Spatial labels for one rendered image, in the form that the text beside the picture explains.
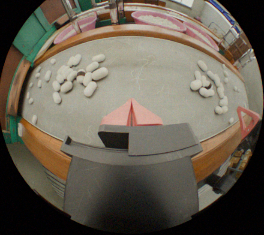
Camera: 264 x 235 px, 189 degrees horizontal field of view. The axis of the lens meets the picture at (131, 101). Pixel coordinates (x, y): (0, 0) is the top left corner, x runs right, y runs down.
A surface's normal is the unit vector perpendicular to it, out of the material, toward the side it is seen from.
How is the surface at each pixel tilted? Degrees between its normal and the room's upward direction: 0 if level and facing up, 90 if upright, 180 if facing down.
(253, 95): 90
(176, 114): 0
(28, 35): 90
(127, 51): 0
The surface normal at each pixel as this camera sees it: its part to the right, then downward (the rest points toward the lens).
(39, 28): 1.00, 0.00
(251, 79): -1.00, 0.08
